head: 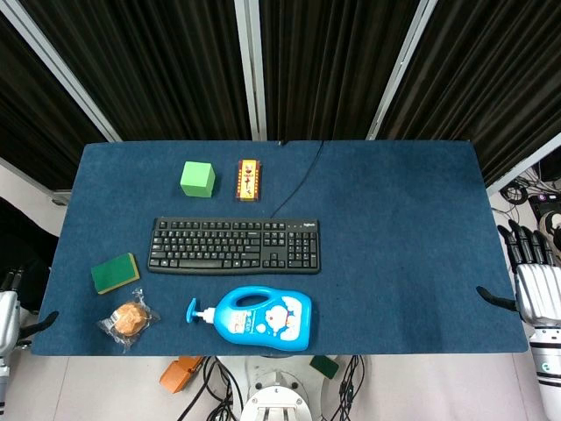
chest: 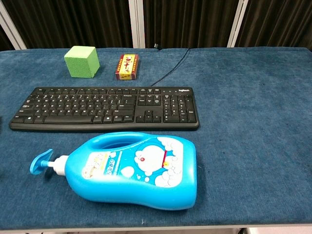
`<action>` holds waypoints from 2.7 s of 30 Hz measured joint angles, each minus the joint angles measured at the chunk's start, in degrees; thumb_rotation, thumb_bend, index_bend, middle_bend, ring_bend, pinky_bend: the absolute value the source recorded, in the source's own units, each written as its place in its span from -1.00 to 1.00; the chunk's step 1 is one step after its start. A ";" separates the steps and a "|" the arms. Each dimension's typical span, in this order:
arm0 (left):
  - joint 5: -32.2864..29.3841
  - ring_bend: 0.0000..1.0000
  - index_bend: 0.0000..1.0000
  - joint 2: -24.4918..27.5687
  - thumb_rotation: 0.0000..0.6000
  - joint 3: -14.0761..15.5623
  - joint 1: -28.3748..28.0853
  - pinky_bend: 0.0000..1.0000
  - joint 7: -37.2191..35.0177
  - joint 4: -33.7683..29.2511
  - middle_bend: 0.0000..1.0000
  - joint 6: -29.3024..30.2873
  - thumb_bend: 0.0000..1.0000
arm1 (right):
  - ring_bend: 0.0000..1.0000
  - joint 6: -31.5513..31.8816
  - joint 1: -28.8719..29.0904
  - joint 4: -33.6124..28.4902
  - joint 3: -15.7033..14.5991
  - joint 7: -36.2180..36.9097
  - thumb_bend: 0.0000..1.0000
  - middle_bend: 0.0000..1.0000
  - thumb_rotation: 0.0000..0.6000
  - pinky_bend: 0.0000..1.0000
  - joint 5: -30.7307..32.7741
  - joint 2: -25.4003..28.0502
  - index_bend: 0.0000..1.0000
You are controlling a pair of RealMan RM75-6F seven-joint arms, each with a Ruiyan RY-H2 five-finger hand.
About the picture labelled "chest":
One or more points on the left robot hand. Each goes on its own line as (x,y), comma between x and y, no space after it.
(0,125)

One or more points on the black computer keyboard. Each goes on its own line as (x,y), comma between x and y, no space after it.
(104,109)

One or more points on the green foam cube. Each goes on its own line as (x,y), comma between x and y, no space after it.
(81,62)

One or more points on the dark pleated curtain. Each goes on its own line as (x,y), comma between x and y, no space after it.
(73,22)

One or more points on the red yellow card box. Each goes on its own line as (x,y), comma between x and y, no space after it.
(127,67)

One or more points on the blue pump detergent bottle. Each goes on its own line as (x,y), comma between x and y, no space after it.
(136,170)

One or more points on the blue table cloth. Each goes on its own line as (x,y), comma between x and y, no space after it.
(243,122)

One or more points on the white frame post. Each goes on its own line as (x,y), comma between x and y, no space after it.
(12,26)
(137,23)
(237,23)

